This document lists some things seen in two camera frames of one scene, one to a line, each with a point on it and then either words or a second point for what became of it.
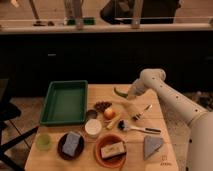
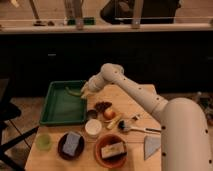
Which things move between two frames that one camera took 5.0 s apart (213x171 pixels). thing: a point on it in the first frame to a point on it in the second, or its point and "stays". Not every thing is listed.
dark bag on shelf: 119,12 stays
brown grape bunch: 102,105 stays
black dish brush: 123,126 stays
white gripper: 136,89 to 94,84
